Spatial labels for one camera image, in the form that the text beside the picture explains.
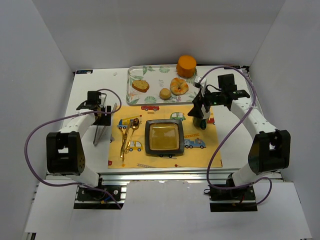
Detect dark square plate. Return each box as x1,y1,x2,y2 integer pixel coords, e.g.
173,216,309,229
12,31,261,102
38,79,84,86
144,119,185,158

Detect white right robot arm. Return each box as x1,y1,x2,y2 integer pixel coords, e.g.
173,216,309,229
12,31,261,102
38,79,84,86
188,73,291,189

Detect small round muffin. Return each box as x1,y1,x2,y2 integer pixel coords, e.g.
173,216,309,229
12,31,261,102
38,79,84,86
159,88,172,100

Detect yellow vehicle print placemat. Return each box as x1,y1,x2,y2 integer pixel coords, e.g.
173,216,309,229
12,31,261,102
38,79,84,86
108,105,219,169

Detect gold spoon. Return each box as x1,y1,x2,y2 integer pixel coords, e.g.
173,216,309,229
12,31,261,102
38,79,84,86
124,117,140,157

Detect aluminium table frame rail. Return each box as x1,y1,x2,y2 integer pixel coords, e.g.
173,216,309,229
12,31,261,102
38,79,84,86
45,168,283,186

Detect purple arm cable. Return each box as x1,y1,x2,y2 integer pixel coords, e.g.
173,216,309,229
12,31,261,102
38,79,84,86
197,65,273,206
24,88,123,210

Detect twisted orange bread roll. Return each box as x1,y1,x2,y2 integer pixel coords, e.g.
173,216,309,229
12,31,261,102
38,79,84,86
170,77,189,96

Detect leaf patterned white tray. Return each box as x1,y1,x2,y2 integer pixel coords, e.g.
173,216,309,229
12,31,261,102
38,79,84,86
126,64,199,106

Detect toasted bread slice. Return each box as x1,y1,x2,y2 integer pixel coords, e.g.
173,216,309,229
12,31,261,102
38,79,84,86
131,80,150,93

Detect tall orange round cake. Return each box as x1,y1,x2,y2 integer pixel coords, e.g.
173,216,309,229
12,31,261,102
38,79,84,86
176,55,197,78

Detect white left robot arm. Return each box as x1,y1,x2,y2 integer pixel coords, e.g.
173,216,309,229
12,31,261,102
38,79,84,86
46,91,112,187

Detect gold fork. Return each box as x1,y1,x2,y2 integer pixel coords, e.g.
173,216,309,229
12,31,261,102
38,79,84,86
120,119,134,162

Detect metal serving tongs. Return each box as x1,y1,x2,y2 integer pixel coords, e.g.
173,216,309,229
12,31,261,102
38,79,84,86
93,103,117,147

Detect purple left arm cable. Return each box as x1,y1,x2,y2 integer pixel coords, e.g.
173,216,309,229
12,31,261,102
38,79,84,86
24,88,123,210

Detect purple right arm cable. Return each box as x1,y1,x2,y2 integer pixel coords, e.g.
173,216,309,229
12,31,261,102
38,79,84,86
197,65,273,206

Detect green mug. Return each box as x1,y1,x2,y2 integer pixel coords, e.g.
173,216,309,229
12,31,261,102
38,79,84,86
192,111,211,130

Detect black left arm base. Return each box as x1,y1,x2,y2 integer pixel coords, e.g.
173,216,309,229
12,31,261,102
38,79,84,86
73,181,128,210

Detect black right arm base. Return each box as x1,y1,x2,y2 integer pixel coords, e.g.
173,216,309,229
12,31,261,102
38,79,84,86
203,186,258,213

